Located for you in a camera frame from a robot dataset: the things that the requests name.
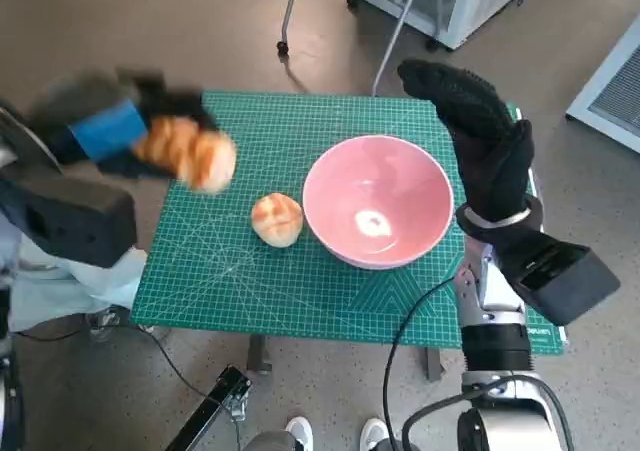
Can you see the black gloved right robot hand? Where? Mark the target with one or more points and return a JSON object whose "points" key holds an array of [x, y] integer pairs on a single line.
{"points": [[490, 156]]}

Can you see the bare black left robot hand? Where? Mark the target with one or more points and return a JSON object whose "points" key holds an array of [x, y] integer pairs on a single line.
{"points": [[107, 128]]}

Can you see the long glazed toy bread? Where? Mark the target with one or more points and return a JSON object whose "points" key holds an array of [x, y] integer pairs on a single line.
{"points": [[195, 156]]}

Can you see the pink bowl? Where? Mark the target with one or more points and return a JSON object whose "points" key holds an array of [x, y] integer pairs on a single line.
{"points": [[380, 186]]}

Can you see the round toy bread bun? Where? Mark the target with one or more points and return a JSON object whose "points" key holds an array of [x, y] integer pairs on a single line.
{"points": [[277, 221]]}

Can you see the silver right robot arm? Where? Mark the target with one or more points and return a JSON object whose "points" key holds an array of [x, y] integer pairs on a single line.
{"points": [[492, 301]]}

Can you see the white mesh panel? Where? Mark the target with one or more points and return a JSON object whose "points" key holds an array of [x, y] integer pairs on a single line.
{"points": [[617, 96]]}

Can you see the white mesh cabinet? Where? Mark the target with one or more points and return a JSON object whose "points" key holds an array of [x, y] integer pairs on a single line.
{"points": [[480, 1]]}

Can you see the grey metal chair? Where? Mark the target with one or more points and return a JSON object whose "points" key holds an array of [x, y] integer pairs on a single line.
{"points": [[404, 21]]}

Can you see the person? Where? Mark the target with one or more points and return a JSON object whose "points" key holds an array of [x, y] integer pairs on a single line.
{"points": [[75, 291]]}

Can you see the green cutting mat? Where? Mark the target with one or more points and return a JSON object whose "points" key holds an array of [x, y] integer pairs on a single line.
{"points": [[250, 291]]}

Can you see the black bar with metal clamp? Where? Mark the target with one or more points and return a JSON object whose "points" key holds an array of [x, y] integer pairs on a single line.
{"points": [[227, 383]]}

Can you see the white shoe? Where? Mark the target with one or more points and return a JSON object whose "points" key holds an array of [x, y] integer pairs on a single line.
{"points": [[299, 431], [375, 431]]}

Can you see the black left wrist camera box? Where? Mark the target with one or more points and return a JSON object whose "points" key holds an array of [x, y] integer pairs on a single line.
{"points": [[75, 221]]}

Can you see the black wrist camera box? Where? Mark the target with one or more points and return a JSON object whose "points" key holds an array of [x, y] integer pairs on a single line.
{"points": [[75, 221], [570, 276]]}

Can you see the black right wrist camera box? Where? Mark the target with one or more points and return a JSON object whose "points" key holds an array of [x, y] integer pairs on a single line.
{"points": [[570, 276]]}

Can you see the grey table leg bracket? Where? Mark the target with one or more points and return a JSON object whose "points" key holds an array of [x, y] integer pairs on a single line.
{"points": [[259, 356], [434, 363]]}

